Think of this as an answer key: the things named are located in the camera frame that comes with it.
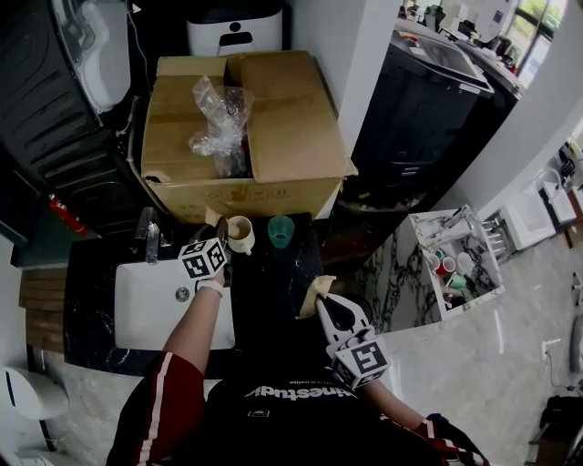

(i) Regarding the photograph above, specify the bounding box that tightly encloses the black office printer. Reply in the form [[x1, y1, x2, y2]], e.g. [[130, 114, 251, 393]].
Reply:
[[349, 30, 496, 204]]

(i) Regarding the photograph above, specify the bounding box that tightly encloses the chrome faucet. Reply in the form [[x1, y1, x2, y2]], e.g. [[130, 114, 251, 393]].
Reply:
[[134, 206, 161, 266]]

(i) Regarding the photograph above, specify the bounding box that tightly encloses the person's left forearm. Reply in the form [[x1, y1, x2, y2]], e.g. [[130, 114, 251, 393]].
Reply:
[[161, 279, 225, 380]]

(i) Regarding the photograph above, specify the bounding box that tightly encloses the beige cup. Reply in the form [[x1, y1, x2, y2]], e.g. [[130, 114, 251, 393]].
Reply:
[[225, 215, 256, 257]]

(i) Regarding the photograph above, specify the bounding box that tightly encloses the wooden slat shelf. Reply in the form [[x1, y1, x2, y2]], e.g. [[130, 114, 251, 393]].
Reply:
[[17, 267, 67, 355]]

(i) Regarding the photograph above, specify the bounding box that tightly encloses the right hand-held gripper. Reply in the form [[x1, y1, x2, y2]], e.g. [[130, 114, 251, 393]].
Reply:
[[313, 293, 394, 390]]

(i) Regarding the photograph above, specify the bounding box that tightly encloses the teal plastic cup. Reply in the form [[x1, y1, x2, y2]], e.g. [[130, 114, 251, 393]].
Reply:
[[267, 215, 296, 249]]

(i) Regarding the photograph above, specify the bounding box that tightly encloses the white display basin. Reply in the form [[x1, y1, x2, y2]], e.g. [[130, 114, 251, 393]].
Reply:
[[499, 189, 557, 252]]

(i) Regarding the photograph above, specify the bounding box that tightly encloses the white round stool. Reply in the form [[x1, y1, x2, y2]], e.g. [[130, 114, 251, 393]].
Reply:
[[0, 365, 70, 452]]

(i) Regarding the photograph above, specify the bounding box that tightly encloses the red fire extinguisher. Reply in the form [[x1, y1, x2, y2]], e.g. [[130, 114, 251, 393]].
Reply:
[[46, 192, 91, 238]]

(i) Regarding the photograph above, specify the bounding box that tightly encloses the person's right forearm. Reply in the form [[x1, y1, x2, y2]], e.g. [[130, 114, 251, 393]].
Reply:
[[363, 380, 436, 431]]

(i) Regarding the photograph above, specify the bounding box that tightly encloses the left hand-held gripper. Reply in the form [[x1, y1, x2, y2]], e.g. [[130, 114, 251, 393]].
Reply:
[[178, 216, 234, 289]]

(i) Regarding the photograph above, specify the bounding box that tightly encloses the black and red shirt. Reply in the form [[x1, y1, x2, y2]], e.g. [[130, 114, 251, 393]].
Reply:
[[105, 349, 491, 466]]

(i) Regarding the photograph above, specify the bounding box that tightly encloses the black bag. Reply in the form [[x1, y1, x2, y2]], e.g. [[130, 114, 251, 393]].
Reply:
[[538, 394, 583, 456]]

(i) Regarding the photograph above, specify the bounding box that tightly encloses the clear plastic wrap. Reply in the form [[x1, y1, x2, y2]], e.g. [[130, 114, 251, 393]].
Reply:
[[188, 74, 257, 159]]

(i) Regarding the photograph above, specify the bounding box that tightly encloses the white plastic machine cover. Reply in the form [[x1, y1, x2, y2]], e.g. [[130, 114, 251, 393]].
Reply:
[[50, 0, 133, 116]]

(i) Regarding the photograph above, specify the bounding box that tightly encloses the marble pattern open box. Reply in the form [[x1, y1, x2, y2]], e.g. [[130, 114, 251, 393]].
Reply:
[[406, 204, 507, 323]]

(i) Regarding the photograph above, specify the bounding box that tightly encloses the large cardboard box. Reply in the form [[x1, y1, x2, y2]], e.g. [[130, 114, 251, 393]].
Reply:
[[139, 49, 360, 225]]

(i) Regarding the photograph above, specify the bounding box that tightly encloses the white and black appliance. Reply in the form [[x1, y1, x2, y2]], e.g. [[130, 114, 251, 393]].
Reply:
[[185, 0, 284, 58]]

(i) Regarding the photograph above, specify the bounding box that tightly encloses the white rectangular sink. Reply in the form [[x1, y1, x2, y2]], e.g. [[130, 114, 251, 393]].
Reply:
[[113, 258, 237, 352]]

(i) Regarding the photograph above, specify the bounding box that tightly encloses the white wristband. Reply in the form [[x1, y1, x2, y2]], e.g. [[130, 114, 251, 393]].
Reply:
[[194, 279, 225, 299]]

